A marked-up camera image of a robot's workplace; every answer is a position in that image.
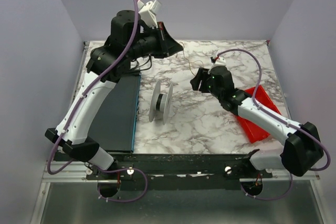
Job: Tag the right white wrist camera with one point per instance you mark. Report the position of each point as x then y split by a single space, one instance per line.
217 61

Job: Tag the red plastic bin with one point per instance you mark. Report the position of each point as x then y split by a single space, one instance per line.
255 123

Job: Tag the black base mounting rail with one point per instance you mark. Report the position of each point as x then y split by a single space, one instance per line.
178 171

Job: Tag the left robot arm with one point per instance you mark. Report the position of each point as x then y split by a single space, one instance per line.
131 37

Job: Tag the dark notebook blue spine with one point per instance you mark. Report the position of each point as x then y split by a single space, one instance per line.
114 124

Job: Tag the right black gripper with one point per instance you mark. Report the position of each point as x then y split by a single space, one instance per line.
203 80

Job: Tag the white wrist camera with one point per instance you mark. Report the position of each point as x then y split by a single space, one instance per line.
148 12
217 61

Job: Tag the grey plastic cable spool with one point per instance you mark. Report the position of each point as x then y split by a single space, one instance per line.
160 103

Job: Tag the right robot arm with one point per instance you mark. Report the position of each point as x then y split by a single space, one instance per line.
300 149

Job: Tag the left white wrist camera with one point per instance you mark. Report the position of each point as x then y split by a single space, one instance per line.
148 12

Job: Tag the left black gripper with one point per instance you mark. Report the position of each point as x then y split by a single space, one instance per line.
161 41

